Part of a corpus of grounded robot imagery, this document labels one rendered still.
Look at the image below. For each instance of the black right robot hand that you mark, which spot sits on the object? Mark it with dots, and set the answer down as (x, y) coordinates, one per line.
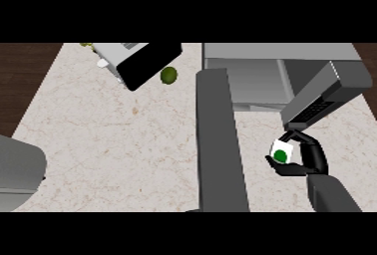
(313, 156)

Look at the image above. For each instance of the white milk carton green dot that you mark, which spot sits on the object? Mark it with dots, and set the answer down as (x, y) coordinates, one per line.
(282, 152)

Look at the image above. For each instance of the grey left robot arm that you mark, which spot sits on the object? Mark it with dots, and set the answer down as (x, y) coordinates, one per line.
(18, 174)

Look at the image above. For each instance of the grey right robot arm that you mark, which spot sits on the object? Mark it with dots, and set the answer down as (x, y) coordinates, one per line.
(332, 194)

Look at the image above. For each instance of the dark grey microwave door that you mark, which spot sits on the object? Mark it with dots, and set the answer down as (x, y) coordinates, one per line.
(220, 142)

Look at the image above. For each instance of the grey microwave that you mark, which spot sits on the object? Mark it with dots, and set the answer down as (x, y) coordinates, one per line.
(288, 81)

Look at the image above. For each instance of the small green vegetable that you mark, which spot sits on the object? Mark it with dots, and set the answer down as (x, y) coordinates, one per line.
(86, 44)

